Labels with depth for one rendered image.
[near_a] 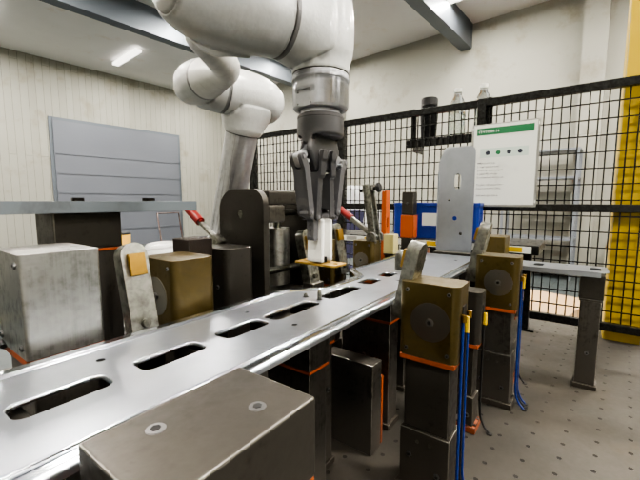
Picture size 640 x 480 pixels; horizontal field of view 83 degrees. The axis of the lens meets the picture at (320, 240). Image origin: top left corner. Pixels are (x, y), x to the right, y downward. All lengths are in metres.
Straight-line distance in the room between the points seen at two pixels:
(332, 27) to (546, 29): 7.09
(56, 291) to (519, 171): 1.39
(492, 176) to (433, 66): 6.63
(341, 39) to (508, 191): 1.05
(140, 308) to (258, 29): 0.40
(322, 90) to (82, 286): 0.41
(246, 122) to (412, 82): 7.16
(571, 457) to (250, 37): 0.88
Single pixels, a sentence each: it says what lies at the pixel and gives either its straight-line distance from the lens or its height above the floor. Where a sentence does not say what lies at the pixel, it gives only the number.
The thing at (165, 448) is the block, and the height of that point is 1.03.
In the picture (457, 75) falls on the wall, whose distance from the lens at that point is 7.81.
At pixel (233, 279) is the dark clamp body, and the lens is 0.68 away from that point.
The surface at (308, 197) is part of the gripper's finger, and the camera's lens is 0.55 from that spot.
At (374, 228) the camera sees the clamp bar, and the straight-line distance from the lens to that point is 1.06.
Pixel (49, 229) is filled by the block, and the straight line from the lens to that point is 0.70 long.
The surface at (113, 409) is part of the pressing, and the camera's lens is 0.36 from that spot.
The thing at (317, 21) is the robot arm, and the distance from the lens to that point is 0.58.
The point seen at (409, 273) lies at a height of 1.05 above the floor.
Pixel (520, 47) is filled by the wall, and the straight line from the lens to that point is 7.61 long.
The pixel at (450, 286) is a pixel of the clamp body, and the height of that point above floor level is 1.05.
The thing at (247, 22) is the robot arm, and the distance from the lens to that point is 0.53.
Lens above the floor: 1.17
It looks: 6 degrees down
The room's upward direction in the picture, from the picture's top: straight up
